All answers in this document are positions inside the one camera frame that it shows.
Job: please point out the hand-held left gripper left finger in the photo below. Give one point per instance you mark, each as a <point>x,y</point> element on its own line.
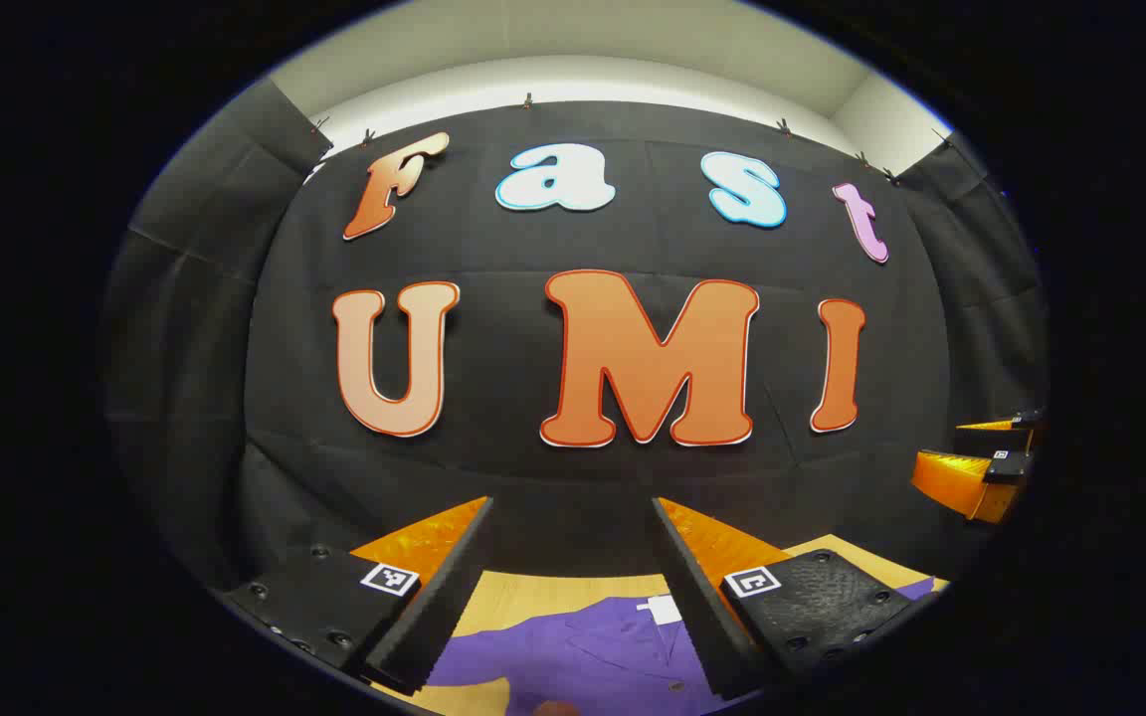
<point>434,607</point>

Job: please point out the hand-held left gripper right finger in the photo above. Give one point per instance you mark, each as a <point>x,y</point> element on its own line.
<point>702,607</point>

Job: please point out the purple collared shirt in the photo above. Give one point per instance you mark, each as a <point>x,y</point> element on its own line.
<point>583,656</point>

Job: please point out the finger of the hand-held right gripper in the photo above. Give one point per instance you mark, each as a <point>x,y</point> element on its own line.
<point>1026,422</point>
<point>961,477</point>

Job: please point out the black backdrop cloth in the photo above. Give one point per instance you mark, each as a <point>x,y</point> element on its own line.
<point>503,249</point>

